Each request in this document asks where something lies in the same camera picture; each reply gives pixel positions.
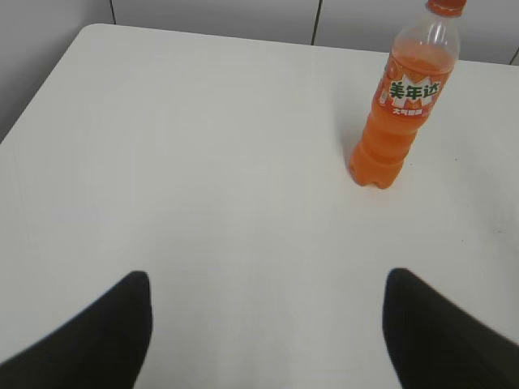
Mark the orange soda bottle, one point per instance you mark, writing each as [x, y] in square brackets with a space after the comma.
[419, 64]

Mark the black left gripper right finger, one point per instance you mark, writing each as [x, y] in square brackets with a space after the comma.
[432, 343]

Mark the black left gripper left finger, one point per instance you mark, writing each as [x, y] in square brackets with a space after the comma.
[104, 346]

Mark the orange bottle cap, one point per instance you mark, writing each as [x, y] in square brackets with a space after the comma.
[446, 8]

